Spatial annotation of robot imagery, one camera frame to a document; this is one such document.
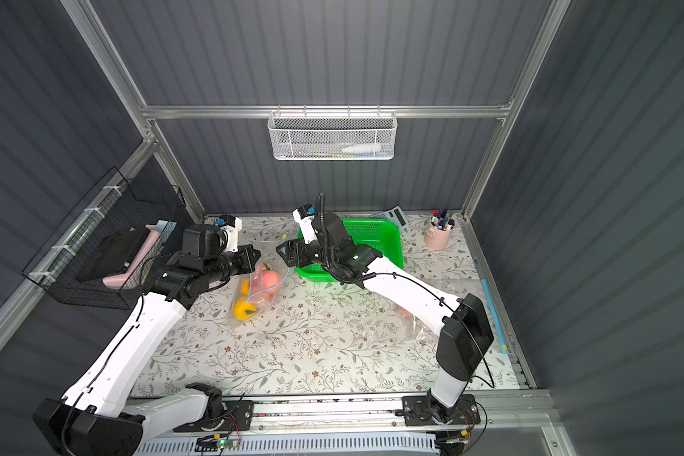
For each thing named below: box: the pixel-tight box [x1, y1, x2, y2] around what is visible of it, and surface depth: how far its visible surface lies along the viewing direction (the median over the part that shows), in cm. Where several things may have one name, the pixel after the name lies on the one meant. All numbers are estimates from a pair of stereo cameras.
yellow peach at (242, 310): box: [233, 297, 257, 322], surface depth 89 cm
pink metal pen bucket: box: [425, 216, 456, 251], surface depth 107 cm
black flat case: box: [76, 228, 152, 283], surface depth 69 cm
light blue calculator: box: [369, 205, 409, 230], surface depth 121 cm
